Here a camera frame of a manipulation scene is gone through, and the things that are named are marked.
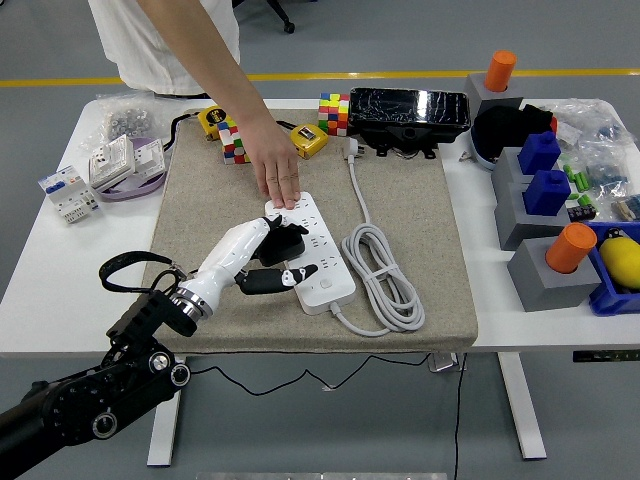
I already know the rubik's cube with yellow face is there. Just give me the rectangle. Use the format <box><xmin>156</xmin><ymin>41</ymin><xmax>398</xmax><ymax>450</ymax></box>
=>
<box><xmin>317</xmin><ymin>92</ymin><xmax>351</xmax><ymax>137</ymax></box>

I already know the thin black adapter cord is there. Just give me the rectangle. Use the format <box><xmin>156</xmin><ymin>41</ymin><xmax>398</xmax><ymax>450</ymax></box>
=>
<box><xmin>184</xmin><ymin>353</ymin><xmax>436</xmax><ymax>397</ymax></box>

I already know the small black component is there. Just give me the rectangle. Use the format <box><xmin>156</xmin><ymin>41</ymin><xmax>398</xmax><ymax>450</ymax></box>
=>
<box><xmin>567</xmin><ymin>194</ymin><xmax>597</xmax><ymax>222</ymax></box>

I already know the black office chair base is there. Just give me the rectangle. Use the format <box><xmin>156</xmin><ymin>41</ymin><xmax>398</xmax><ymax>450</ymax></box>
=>
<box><xmin>264</xmin><ymin>0</ymin><xmax>296</xmax><ymax>35</ymax></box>

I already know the clear bag of metal nuts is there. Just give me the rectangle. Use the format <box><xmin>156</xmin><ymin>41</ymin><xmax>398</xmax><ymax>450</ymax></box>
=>
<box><xmin>79</xmin><ymin>89</ymin><xmax>171</xmax><ymax>151</ymax></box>

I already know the yellow tape measure black disc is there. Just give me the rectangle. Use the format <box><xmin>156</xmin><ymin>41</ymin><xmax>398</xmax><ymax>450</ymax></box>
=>
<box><xmin>166</xmin><ymin>103</ymin><xmax>232</xmax><ymax>152</ymax></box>

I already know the grey block with hole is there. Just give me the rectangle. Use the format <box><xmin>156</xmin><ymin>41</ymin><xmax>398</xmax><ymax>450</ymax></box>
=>
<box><xmin>507</xmin><ymin>238</ymin><xmax>603</xmax><ymax>314</ymax></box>
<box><xmin>490</xmin><ymin>146</ymin><xmax>539</xmax><ymax>191</ymax></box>
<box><xmin>463</xmin><ymin>72</ymin><xmax>525</xmax><ymax>126</ymax></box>
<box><xmin>493</xmin><ymin>182</ymin><xmax>581</xmax><ymax>251</ymax></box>

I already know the black device cracked screen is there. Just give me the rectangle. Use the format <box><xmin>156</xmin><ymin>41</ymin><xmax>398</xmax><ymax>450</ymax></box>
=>
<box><xmin>347</xmin><ymin>87</ymin><xmax>473</xmax><ymax>161</ymax></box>

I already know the clear bag of beige parts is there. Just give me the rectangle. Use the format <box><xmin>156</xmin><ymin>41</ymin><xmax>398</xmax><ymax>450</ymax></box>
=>
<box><xmin>610</xmin><ymin>193</ymin><xmax>640</xmax><ymax>222</ymax></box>

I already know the black table control panel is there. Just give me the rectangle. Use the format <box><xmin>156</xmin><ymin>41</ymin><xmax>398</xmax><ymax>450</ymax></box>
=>
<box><xmin>572</xmin><ymin>350</ymin><xmax>640</xmax><ymax>363</ymax></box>

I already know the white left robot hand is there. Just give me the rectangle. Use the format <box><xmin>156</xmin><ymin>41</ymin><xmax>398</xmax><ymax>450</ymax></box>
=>
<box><xmin>177</xmin><ymin>213</ymin><xmax>320</xmax><ymax>315</ymax></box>

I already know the metal bracket under table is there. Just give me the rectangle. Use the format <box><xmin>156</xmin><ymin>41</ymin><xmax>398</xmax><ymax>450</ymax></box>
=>
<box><xmin>428</xmin><ymin>352</ymin><xmax>469</xmax><ymax>374</ymax></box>

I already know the white wall switch plate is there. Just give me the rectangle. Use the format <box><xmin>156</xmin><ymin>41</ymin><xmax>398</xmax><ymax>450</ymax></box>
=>
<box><xmin>130</xmin><ymin>137</ymin><xmax>166</xmax><ymax>174</ymax></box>

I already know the black hanging cable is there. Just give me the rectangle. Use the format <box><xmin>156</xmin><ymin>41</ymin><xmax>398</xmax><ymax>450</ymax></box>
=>
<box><xmin>452</xmin><ymin>352</ymin><xmax>464</xmax><ymax>480</ymax></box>

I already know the rubik's cube with white face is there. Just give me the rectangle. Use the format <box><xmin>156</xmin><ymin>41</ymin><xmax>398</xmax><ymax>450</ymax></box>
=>
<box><xmin>217</xmin><ymin>118</ymin><xmax>254</xmax><ymax>165</ymax></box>

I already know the grey-brown mat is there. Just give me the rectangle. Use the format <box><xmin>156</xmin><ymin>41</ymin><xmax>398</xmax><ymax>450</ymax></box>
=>
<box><xmin>142</xmin><ymin>107</ymin><xmax>480</xmax><ymax>355</ymax></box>

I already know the white coiled power strip cord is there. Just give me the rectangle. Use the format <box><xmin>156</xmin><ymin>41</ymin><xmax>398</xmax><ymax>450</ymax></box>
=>
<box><xmin>327</xmin><ymin>137</ymin><xmax>427</xmax><ymax>339</ymax></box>

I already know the yellow tape measure black clip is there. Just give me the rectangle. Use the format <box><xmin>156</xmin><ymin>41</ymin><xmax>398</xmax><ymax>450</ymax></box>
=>
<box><xmin>277</xmin><ymin>119</ymin><xmax>330</xmax><ymax>160</ymax></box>

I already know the white blue circuit breaker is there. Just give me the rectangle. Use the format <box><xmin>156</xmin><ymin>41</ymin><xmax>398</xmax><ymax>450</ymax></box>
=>
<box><xmin>38</xmin><ymin>165</ymin><xmax>104</xmax><ymax>225</ymax></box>

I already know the black power adapter plug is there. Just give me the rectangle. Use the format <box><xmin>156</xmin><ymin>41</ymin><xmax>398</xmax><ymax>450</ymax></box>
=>
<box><xmin>257</xmin><ymin>227</ymin><xmax>307</xmax><ymax>268</ymax></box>

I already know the white table leg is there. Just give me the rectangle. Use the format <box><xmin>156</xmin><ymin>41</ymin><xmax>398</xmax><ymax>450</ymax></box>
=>
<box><xmin>146</xmin><ymin>355</ymin><xmax>187</xmax><ymax>469</ymax></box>
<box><xmin>497</xmin><ymin>352</ymin><xmax>547</xmax><ymax>461</ymax></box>

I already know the white power strip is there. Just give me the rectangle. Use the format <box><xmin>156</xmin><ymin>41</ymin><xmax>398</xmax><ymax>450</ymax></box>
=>
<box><xmin>263</xmin><ymin>189</ymin><xmax>357</xmax><ymax>316</ymax></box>

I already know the blue block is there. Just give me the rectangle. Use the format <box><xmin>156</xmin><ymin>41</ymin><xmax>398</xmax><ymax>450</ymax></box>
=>
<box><xmin>522</xmin><ymin>169</ymin><xmax>572</xmax><ymax>217</ymax></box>
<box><xmin>517</xmin><ymin>130</ymin><xmax>562</xmax><ymax>176</ymax></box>

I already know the clear bag of blue parts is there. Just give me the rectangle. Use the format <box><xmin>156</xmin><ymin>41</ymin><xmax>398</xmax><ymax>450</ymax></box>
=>
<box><xmin>579</xmin><ymin>142</ymin><xmax>640</xmax><ymax>201</ymax></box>

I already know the yellow toy fruit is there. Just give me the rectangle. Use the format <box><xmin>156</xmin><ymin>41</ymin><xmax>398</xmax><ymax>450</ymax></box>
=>
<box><xmin>598</xmin><ymin>227</ymin><xmax>640</xmax><ymax>292</ymax></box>

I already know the clear bag of small parts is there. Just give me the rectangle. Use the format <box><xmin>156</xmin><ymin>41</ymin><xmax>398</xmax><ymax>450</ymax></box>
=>
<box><xmin>549</xmin><ymin>98</ymin><xmax>632</xmax><ymax>151</ymax></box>

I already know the blue plastic bin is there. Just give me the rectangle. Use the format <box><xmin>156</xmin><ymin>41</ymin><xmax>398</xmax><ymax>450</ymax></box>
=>
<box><xmin>584</xmin><ymin>220</ymin><xmax>640</xmax><ymax>318</ymax></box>

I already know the orange cylinder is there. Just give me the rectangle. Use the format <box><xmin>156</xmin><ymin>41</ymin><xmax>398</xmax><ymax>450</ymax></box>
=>
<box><xmin>483</xmin><ymin>49</ymin><xmax>518</xmax><ymax>94</ymax></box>
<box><xmin>544</xmin><ymin>222</ymin><xmax>599</xmax><ymax>275</ymax></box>

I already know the black cap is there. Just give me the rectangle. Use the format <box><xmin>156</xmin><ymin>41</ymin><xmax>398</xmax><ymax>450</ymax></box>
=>
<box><xmin>472</xmin><ymin>103</ymin><xmax>556</xmax><ymax>161</ymax></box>

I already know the purple tape roll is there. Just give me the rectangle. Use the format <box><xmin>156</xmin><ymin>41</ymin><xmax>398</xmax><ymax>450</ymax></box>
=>
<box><xmin>94</xmin><ymin>135</ymin><xmax>167</xmax><ymax>203</ymax></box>

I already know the person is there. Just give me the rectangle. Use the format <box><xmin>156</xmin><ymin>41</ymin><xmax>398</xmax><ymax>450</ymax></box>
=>
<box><xmin>87</xmin><ymin>0</ymin><xmax>241</xmax><ymax>97</ymax></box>

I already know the person's hand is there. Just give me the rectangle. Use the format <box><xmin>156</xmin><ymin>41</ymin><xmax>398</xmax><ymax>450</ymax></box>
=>
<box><xmin>253</xmin><ymin>130</ymin><xmax>303</xmax><ymax>210</ymax></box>

